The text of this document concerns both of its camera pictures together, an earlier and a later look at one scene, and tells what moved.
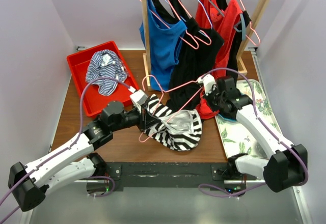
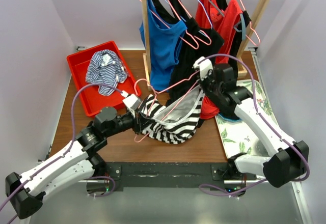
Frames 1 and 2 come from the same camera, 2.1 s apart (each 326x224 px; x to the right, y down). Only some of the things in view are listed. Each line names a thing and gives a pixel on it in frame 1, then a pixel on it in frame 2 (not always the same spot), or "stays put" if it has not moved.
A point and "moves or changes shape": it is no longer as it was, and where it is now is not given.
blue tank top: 163,39 stays put
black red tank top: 229,19 stays put
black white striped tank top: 181,130 moves or changes shape
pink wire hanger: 160,103 moves or changes shape
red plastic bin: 94,102 stays put
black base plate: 164,174 stays put
